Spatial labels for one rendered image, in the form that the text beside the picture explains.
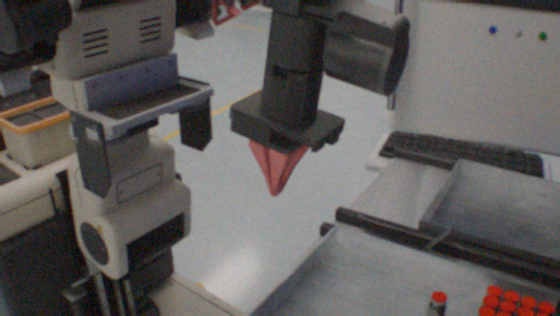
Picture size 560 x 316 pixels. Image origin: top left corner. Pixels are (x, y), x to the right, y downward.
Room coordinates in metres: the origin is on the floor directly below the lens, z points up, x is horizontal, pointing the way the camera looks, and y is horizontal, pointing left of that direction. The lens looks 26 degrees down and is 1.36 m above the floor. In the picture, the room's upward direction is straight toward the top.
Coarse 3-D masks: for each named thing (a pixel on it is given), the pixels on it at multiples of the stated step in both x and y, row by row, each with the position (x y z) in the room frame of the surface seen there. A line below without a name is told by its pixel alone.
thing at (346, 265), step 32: (320, 256) 0.62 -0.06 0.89; (352, 256) 0.63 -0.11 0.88; (384, 256) 0.63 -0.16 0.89; (416, 256) 0.60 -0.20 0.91; (288, 288) 0.55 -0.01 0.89; (320, 288) 0.56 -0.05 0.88; (352, 288) 0.56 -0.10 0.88; (384, 288) 0.56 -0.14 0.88; (416, 288) 0.56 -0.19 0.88; (448, 288) 0.55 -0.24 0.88; (480, 288) 0.55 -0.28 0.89; (512, 288) 0.52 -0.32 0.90
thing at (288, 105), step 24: (264, 72) 0.48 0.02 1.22; (312, 72) 0.46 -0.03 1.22; (264, 96) 0.47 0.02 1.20; (288, 96) 0.45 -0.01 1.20; (312, 96) 0.46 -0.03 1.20; (264, 120) 0.46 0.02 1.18; (288, 120) 0.45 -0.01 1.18; (312, 120) 0.47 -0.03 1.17; (336, 120) 0.48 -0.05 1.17; (312, 144) 0.43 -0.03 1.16
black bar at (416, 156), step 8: (400, 152) 0.97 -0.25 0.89; (408, 152) 0.97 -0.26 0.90; (416, 152) 0.97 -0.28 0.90; (424, 152) 0.96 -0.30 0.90; (408, 160) 0.96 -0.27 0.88; (416, 160) 0.95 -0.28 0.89; (424, 160) 0.95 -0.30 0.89; (432, 160) 0.94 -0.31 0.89; (440, 160) 0.93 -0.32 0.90; (448, 160) 0.93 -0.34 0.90; (448, 168) 0.92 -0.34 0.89
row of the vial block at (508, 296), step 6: (504, 294) 0.48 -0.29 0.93; (510, 294) 0.48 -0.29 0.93; (516, 294) 0.48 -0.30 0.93; (504, 300) 0.48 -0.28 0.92; (510, 300) 0.47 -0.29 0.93; (516, 300) 0.47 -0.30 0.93; (504, 306) 0.46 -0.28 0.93; (510, 306) 0.46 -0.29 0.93; (516, 306) 0.48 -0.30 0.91; (498, 312) 0.47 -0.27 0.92; (504, 312) 0.45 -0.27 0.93; (510, 312) 0.45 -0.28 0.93
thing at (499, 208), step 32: (448, 192) 0.83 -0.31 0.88; (480, 192) 0.82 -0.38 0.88; (512, 192) 0.82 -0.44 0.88; (544, 192) 0.81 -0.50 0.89; (448, 224) 0.72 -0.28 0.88; (480, 224) 0.72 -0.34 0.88; (512, 224) 0.71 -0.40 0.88; (544, 224) 0.71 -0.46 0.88; (512, 256) 0.60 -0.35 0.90; (544, 256) 0.58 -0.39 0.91
